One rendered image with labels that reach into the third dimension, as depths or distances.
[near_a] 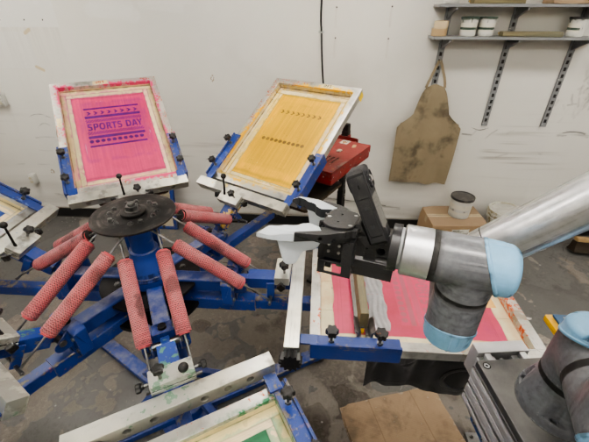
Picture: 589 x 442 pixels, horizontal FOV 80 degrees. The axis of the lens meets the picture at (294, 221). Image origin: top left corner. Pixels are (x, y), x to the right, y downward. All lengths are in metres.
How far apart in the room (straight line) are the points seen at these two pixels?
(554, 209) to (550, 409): 0.42
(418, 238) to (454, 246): 0.05
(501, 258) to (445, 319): 0.12
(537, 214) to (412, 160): 2.74
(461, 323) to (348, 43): 2.70
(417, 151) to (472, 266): 2.85
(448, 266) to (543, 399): 0.45
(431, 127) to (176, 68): 2.19
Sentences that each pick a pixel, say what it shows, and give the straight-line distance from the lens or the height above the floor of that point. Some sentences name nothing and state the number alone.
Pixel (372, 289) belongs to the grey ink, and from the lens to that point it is 1.51.
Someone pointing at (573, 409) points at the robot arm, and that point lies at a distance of 0.77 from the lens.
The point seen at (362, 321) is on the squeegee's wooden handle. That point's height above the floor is 1.02.
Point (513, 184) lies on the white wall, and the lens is 3.85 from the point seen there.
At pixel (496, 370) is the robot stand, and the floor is 1.26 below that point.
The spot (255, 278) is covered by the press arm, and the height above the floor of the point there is 1.04.
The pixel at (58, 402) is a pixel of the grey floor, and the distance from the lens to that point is 2.66.
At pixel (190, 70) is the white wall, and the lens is 3.28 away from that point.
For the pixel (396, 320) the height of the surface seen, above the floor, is 0.96.
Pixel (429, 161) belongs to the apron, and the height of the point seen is 0.76.
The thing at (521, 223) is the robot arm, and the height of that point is 1.68.
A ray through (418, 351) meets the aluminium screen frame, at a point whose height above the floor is 0.99.
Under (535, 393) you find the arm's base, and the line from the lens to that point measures 0.91.
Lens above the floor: 1.97
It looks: 32 degrees down
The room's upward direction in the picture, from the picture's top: straight up
